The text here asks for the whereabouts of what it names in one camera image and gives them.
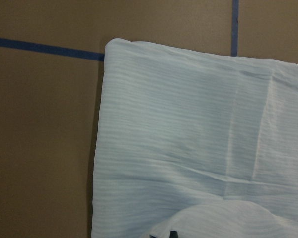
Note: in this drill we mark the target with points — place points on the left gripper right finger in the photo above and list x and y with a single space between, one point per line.
173 234

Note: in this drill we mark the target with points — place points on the light blue button-up shirt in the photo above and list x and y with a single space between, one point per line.
197 143

